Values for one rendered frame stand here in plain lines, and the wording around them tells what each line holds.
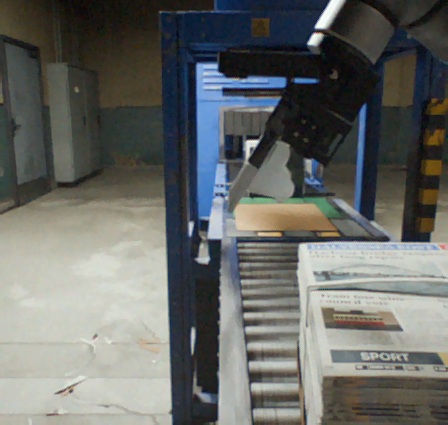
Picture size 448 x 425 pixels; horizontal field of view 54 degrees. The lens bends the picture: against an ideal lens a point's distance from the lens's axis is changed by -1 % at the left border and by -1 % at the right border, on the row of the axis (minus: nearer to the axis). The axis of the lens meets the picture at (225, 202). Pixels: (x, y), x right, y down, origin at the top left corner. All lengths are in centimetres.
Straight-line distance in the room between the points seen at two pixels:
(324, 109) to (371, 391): 27
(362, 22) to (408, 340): 31
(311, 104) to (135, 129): 870
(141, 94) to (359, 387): 883
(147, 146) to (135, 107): 80
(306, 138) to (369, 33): 12
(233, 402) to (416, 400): 38
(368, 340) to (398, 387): 6
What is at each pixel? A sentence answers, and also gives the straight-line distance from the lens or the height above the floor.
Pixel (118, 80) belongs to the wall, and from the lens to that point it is 922.
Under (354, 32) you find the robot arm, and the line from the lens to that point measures 49.
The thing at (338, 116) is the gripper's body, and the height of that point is 123.
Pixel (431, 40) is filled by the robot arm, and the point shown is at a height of 132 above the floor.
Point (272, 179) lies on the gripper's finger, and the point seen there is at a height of 117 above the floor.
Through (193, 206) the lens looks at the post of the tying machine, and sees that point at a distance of 217.
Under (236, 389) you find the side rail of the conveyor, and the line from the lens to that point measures 77.
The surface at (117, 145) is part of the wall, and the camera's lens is 925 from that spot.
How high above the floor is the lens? 124
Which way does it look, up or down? 12 degrees down
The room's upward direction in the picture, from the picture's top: straight up
